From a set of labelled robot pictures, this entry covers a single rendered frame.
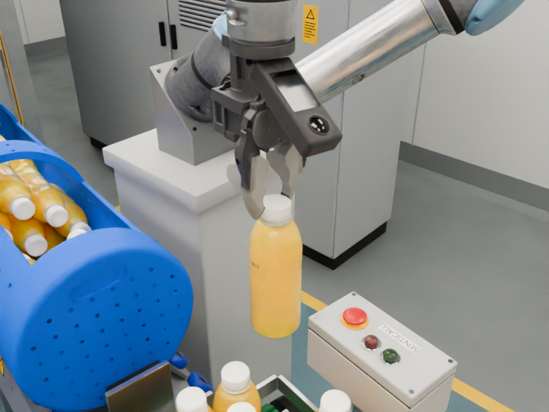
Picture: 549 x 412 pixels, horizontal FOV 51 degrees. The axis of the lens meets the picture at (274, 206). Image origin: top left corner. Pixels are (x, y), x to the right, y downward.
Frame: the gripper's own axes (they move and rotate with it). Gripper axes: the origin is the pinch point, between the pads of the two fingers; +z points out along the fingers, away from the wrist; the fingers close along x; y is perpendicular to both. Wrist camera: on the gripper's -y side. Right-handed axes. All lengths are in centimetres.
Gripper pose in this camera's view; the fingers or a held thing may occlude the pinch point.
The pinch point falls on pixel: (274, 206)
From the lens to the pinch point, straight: 69.8
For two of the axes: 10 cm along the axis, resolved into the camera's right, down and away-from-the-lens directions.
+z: 0.0, 8.5, 5.2
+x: -7.7, 3.3, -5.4
